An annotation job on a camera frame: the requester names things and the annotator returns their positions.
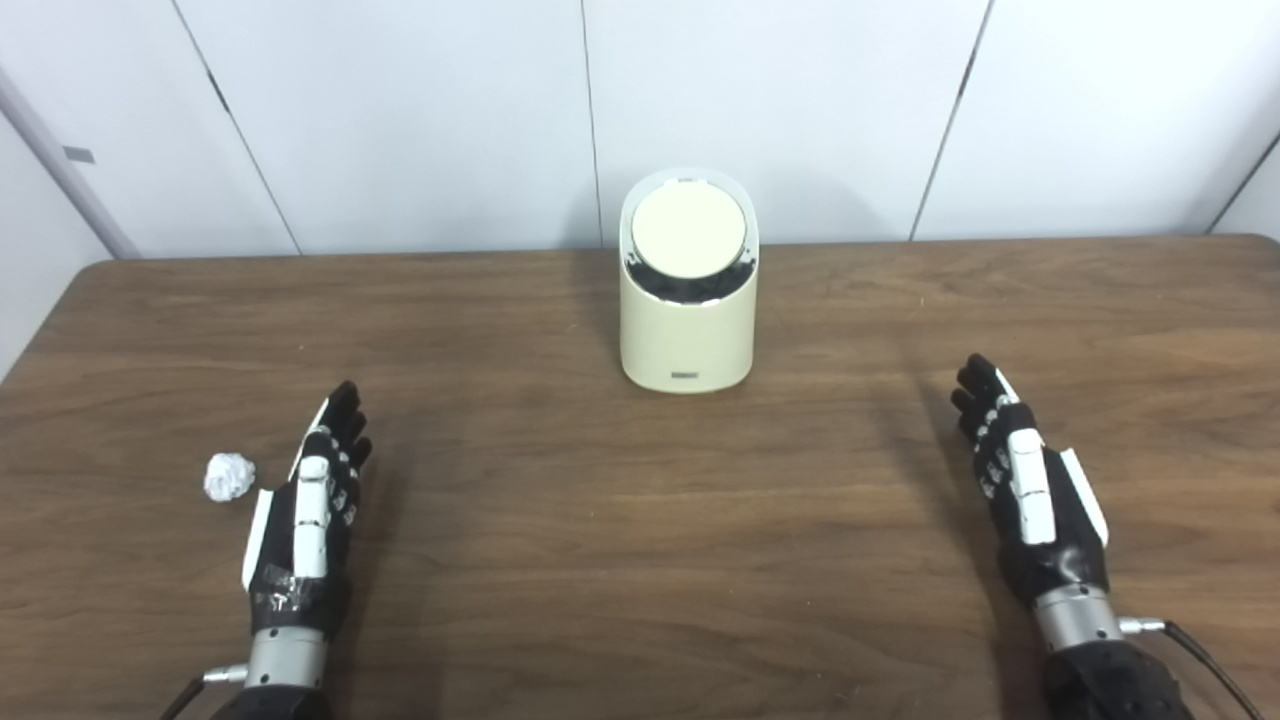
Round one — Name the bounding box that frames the white paper ball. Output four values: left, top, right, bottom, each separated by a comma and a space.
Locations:
204, 453, 256, 502

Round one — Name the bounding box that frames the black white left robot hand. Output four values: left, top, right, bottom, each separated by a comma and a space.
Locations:
242, 380, 373, 641

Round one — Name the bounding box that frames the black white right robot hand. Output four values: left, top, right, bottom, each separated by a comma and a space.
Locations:
950, 353, 1111, 606

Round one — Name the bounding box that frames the cream round bin lid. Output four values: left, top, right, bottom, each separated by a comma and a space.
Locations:
631, 181, 748, 280

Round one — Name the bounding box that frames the gray wall trim post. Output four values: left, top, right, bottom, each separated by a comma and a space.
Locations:
0, 65, 141, 259

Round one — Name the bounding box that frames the cream-colored round bin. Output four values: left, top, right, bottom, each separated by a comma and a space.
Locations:
618, 168, 759, 394

